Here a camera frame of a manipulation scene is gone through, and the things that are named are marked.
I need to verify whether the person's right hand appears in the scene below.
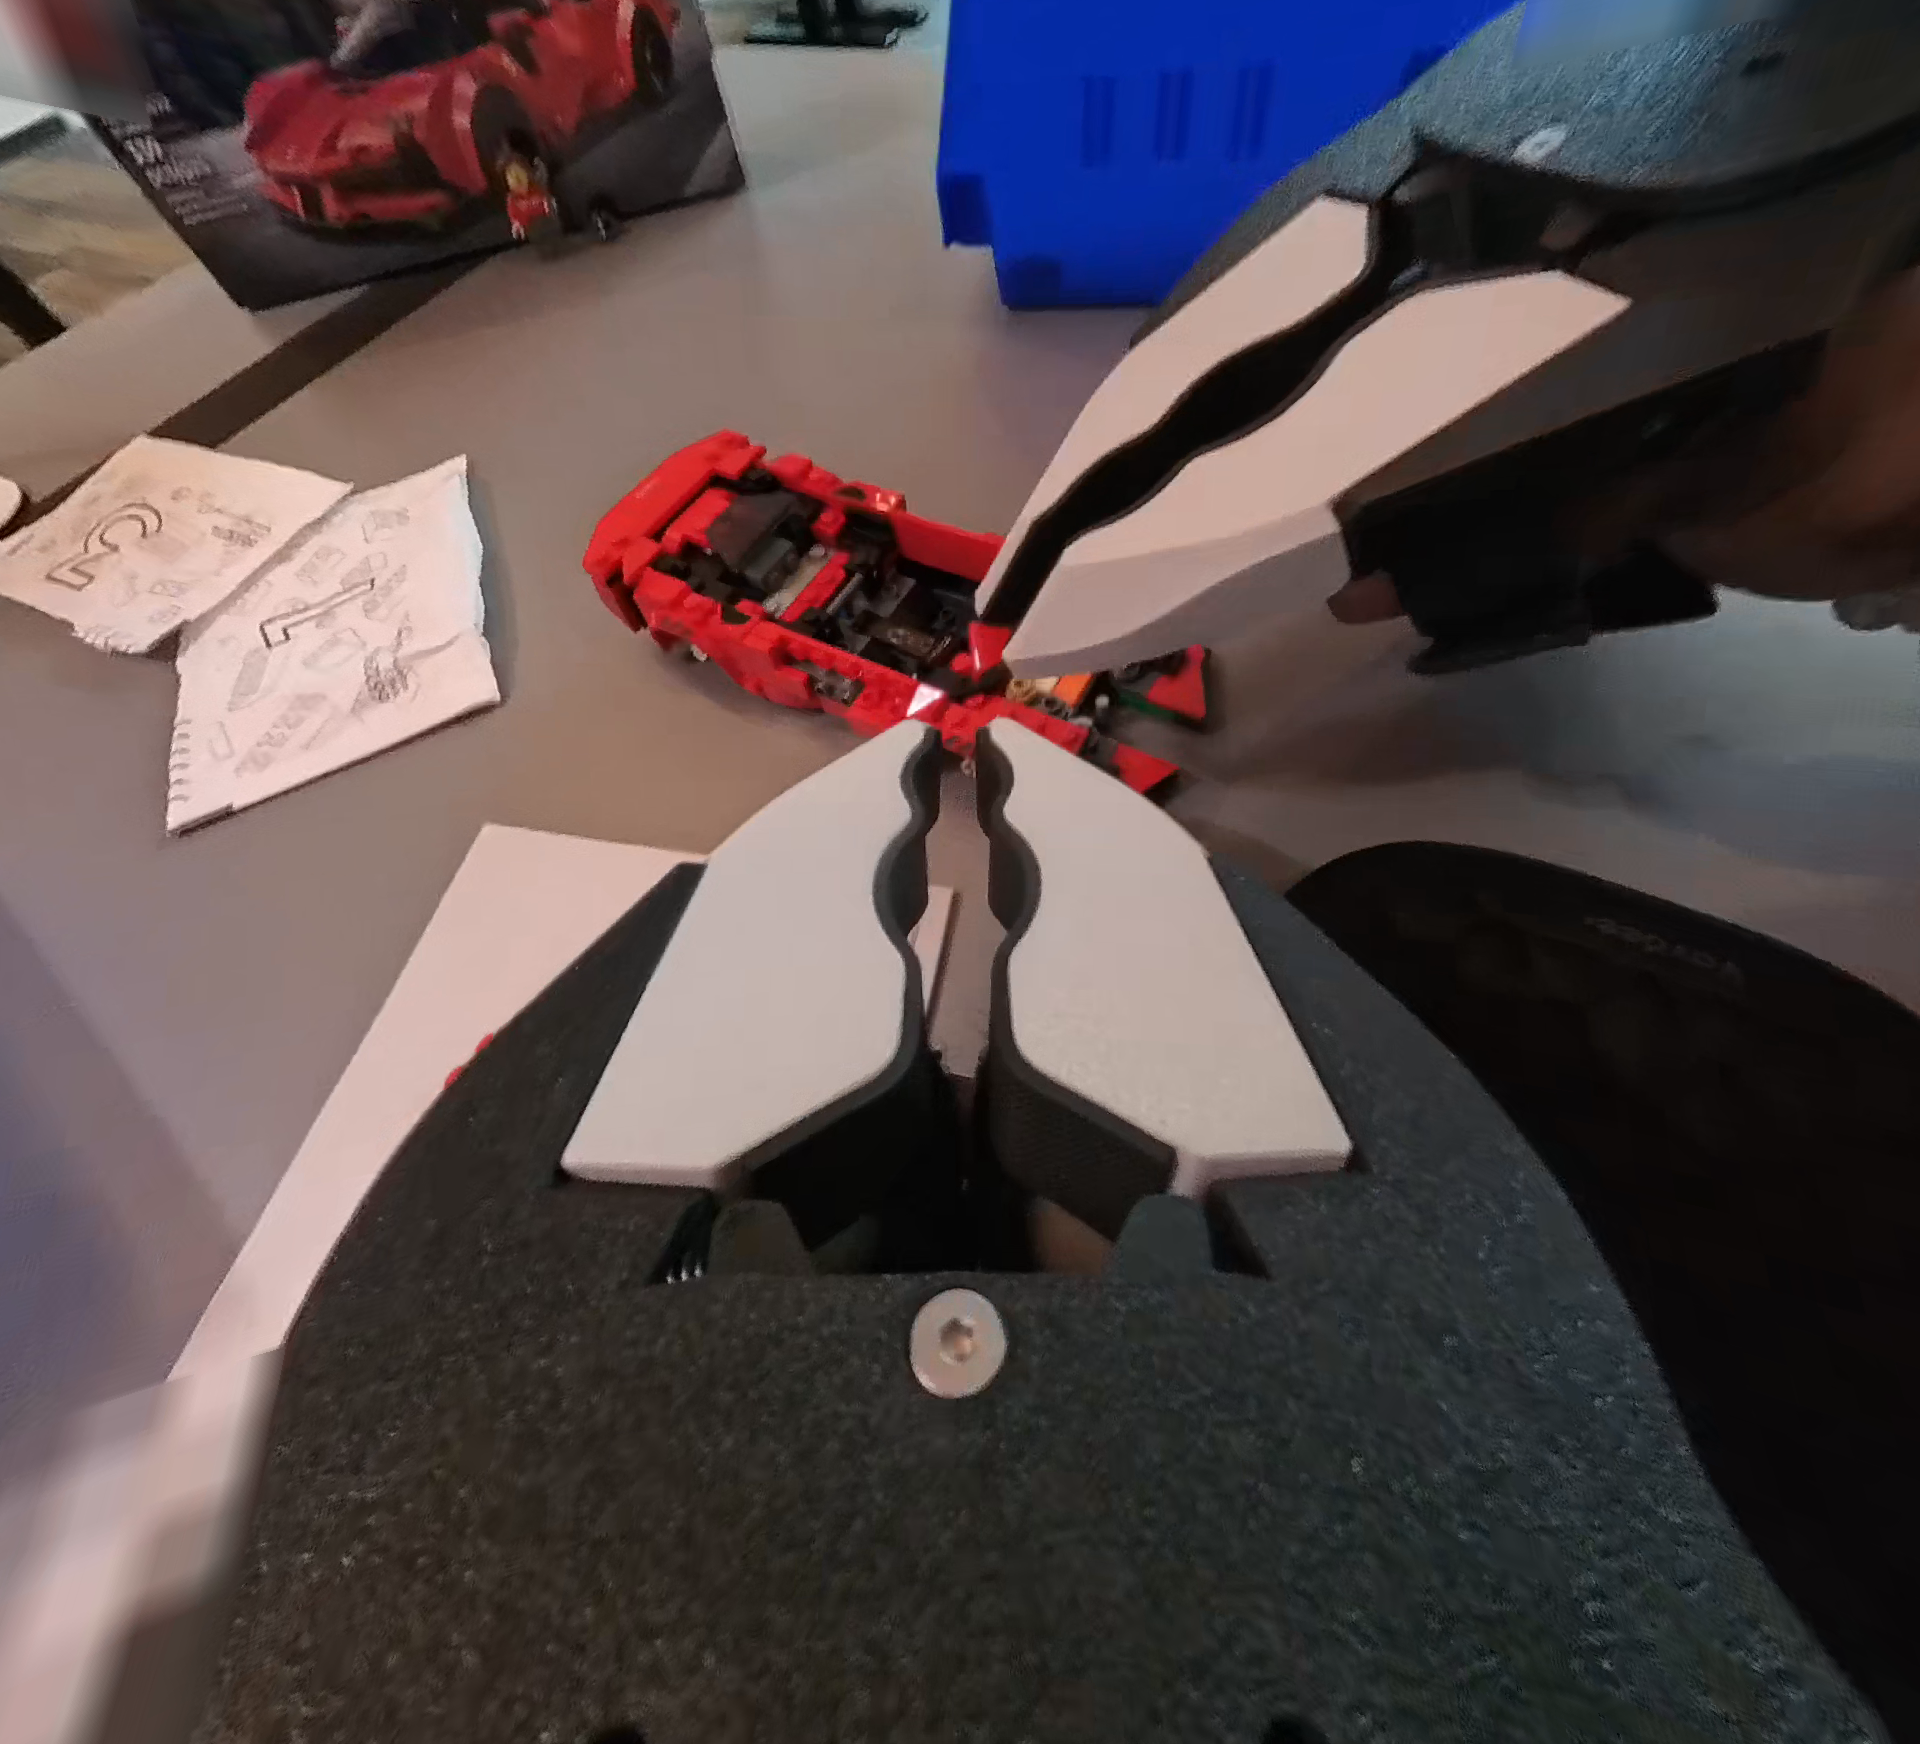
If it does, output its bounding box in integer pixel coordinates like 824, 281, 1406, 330
1325, 301, 1920, 643

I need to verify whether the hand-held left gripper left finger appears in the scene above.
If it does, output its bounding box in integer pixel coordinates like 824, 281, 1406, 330
558, 720, 970, 1197

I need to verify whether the toy car set box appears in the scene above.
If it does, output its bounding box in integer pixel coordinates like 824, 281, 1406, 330
66, 0, 748, 312

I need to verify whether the red brick car fragment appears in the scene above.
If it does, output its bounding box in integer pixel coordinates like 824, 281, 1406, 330
900, 620, 1219, 801

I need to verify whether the light grey sorting tray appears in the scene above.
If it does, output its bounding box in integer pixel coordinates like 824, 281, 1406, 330
165, 819, 962, 1387

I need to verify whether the printed white paper bag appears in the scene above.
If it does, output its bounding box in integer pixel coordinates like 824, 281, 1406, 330
165, 453, 504, 835
0, 434, 356, 654

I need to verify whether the blue plastic bin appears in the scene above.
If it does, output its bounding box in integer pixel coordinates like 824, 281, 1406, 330
938, 0, 1556, 312

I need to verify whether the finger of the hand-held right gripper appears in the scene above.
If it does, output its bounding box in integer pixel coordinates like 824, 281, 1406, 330
983, 268, 1632, 682
973, 195, 1387, 643

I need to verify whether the red brick toy car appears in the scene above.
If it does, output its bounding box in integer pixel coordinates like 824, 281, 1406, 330
586, 430, 1009, 741

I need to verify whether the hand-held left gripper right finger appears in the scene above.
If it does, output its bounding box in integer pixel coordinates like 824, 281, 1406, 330
973, 717, 1355, 1238

